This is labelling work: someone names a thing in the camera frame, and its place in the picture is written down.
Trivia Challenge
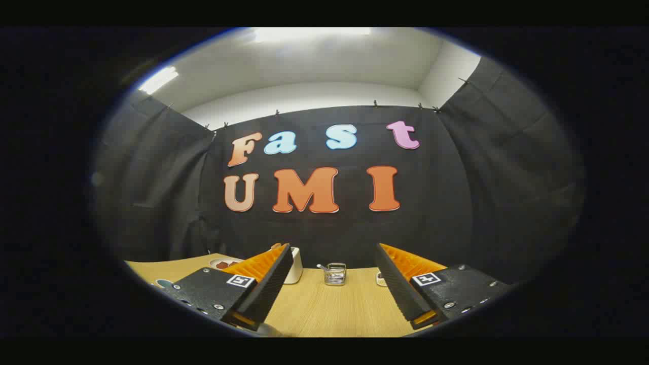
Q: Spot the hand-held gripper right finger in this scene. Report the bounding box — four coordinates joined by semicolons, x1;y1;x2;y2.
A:
374;243;513;330

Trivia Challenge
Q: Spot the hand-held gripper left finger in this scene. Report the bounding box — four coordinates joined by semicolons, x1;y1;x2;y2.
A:
161;243;295;333

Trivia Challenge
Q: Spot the white toaster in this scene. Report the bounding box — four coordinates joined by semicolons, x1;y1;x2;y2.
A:
284;247;303;284

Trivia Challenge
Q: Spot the wooden table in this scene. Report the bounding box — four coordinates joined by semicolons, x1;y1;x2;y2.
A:
124;252;437;338

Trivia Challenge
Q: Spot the black backdrop cloth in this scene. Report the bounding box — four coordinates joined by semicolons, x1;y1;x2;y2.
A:
94;56;586;284

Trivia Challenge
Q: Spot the ceiling light panel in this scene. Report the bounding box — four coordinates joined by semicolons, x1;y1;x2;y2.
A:
138;66;179;95

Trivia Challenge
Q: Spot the metal wire holder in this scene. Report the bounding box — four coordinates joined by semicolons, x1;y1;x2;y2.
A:
323;263;347;286

